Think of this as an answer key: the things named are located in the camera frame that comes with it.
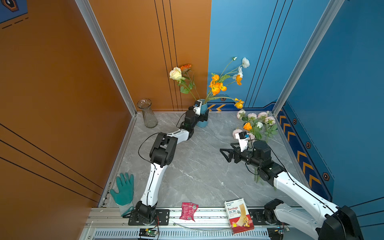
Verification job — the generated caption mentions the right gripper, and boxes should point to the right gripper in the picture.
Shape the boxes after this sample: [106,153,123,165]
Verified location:
[220,142,263,169]

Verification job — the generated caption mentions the teal ceramic vase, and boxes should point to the teal ceramic vase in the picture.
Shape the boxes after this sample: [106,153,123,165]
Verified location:
[197,99,209,128]

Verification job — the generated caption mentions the pink carnation spray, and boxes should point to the pink carnation spray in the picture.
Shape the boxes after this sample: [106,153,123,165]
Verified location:
[233,129,262,184]

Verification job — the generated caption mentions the pink rose spray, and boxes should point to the pink rose spray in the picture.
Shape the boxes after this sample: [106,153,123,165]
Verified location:
[237,110,278,142]

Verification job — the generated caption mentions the white rose flower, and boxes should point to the white rose flower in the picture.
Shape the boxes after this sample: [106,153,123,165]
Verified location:
[169,67,183,94]

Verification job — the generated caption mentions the orange gerbera flower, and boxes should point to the orange gerbera flower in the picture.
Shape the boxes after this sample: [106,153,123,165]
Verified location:
[179,64,200,100]

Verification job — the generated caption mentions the white ranunculus spray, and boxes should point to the white ranunculus spray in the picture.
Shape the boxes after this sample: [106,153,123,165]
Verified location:
[217,57,250,88]

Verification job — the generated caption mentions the clear ribbed glass vase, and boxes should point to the clear ribbed glass vase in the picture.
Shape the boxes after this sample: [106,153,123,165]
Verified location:
[137,99,158,128]

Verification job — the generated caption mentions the yellow orange poppy spray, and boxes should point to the yellow orange poppy spray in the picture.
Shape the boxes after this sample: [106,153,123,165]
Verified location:
[205,74,227,103]

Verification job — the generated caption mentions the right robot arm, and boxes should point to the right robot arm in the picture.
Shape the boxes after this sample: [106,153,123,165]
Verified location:
[220,140,364,240]

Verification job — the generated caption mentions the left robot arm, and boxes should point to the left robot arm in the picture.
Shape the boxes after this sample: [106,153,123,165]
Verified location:
[131,107,209,225]

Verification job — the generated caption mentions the yellow rose flower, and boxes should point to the yellow rose flower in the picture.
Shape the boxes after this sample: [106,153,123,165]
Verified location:
[243,122,253,132]

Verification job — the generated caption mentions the red bandage box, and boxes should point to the red bandage box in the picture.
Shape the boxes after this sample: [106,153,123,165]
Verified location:
[225,199,255,234]

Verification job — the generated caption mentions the pink snack packet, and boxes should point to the pink snack packet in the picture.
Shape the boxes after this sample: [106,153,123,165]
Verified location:
[180,203,199,221]

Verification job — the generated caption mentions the right green circuit board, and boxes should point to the right green circuit board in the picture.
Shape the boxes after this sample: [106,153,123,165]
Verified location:
[275,224,290,235]

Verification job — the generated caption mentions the green circuit board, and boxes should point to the green circuit board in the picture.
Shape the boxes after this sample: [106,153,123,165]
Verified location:
[275,224,290,235]
[138,229,159,240]

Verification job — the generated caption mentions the green rubber glove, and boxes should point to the green rubber glove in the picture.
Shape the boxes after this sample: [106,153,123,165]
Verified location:
[110,173,134,206]

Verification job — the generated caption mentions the left green circuit board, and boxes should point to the left green circuit board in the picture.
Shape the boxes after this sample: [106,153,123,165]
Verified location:
[138,229,159,240]

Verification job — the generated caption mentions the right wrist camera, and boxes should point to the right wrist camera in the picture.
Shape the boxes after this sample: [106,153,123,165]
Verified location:
[235,131,250,152]

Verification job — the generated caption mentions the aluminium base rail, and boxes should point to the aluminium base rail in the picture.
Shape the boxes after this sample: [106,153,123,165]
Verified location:
[78,206,344,240]

